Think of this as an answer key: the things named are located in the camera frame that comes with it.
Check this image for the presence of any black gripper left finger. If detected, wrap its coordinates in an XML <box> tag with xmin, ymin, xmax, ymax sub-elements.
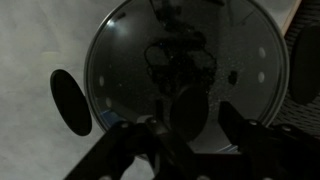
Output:
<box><xmin>64</xmin><ymin>99</ymin><xmax>198</xmax><ymax>180</ymax></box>

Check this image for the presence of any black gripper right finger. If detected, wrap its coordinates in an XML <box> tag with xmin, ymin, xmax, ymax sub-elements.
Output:
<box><xmin>218</xmin><ymin>101</ymin><xmax>320</xmax><ymax>180</ymax></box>

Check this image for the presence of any glass lid with black knob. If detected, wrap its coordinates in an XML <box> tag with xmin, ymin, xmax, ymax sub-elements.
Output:
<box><xmin>83</xmin><ymin>0</ymin><xmax>290</xmax><ymax>162</ymax></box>

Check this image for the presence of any black cooking pot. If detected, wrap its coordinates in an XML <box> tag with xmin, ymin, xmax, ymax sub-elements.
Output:
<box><xmin>49</xmin><ymin>0</ymin><xmax>320</xmax><ymax>162</ymax></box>

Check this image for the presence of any dark grey patterned sofa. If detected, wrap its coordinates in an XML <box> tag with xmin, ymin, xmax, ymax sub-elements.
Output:
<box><xmin>282</xmin><ymin>0</ymin><xmax>320</xmax><ymax>138</ymax></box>

